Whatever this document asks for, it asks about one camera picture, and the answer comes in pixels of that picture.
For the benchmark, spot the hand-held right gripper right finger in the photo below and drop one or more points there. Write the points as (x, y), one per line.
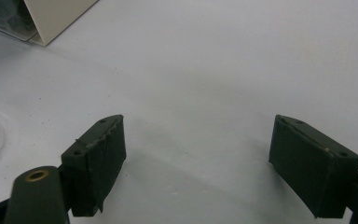
(310, 168)

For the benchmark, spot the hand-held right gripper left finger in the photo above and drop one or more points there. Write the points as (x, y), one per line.
(96, 165)

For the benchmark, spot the clear plastic packaging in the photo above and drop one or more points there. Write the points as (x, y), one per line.
(6, 17)

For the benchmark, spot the beige box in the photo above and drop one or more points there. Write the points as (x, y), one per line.
(54, 15)

